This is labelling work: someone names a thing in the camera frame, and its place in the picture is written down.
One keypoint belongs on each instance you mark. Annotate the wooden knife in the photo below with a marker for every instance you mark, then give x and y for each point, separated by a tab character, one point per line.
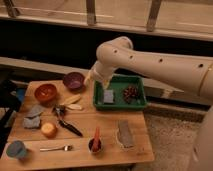
74	107

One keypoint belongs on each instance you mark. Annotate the black chair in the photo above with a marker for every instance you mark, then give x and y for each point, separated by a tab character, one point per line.
9	101

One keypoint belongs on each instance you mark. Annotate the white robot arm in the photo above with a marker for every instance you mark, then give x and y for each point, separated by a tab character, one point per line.
185	72

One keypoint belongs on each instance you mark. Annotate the orange carrot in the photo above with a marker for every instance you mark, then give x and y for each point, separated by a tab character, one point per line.
95	146

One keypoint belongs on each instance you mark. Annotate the small dark cup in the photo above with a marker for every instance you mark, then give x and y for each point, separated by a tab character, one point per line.
90	147

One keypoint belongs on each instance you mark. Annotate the metal spoon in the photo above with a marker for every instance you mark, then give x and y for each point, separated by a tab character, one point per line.
64	148

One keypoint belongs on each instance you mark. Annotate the banana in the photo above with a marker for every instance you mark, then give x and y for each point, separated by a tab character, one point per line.
71	99

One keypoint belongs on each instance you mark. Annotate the black handled can opener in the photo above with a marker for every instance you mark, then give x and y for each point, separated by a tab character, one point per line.
59	111

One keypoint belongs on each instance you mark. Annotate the blue sponge in tray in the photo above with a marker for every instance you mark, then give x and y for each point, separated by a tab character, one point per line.
108	96

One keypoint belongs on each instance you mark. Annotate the green plastic tray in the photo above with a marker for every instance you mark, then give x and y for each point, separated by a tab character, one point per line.
118	84

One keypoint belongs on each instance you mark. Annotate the blue cup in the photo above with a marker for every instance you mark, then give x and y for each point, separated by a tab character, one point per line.
16	149

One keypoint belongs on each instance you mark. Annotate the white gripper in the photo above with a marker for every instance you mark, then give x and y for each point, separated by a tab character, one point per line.
100	72

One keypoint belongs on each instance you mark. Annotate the yellow apple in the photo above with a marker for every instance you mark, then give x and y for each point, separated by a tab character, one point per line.
48	129

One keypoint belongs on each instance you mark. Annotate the orange bowl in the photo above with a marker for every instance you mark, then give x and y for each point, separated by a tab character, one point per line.
45	93

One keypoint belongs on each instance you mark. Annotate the purple bowl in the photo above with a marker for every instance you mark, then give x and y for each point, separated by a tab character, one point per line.
73	80

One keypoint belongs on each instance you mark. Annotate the grey blue towel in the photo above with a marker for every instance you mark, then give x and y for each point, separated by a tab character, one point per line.
32	119

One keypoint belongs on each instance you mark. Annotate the red grape bunch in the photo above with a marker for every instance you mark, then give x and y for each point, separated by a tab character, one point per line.
129	93

